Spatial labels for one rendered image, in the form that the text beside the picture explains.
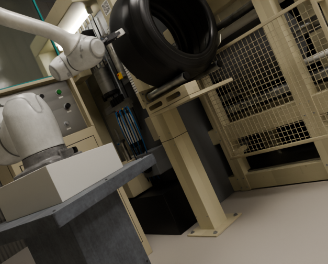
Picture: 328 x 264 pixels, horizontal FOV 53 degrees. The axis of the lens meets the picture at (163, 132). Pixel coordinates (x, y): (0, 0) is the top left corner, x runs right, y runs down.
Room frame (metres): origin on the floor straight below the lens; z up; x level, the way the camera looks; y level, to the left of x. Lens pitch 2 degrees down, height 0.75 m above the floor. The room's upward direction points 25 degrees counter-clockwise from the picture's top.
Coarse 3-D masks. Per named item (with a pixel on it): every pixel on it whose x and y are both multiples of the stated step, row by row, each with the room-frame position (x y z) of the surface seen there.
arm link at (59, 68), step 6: (60, 54) 1.36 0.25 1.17; (54, 60) 1.35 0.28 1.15; (60, 60) 1.34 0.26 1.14; (66, 60) 1.33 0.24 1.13; (54, 66) 1.34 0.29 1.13; (60, 66) 1.34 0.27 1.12; (66, 66) 1.34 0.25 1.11; (54, 72) 1.35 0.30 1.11; (60, 72) 1.34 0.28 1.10; (66, 72) 1.35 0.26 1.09; (72, 72) 1.36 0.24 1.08; (78, 72) 1.37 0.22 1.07; (54, 78) 1.38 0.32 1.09; (60, 78) 1.36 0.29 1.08; (66, 78) 1.37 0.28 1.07
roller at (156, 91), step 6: (186, 72) 1.64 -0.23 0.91; (174, 78) 1.69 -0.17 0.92; (180, 78) 1.64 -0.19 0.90; (186, 78) 1.63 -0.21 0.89; (168, 84) 1.72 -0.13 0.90; (174, 84) 1.70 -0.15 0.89; (156, 90) 1.81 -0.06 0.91; (162, 90) 1.77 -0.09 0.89; (168, 90) 1.76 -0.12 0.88; (150, 96) 1.86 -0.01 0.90; (156, 96) 1.84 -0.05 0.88
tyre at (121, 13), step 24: (120, 0) 1.69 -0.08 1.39; (144, 0) 1.59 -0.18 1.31; (168, 0) 2.00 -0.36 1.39; (192, 0) 1.95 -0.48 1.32; (120, 24) 1.64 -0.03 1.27; (144, 24) 1.56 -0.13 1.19; (168, 24) 2.06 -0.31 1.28; (192, 24) 2.04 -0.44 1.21; (216, 24) 1.87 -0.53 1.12; (120, 48) 1.69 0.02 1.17; (144, 48) 1.59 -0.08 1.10; (168, 48) 1.60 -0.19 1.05; (192, 48) 2.07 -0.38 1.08; (216, 48) 1.82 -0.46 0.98; (144, 72) 1.71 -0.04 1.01; (168, 72) 1.66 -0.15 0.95; (192, 72) 1.71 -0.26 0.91
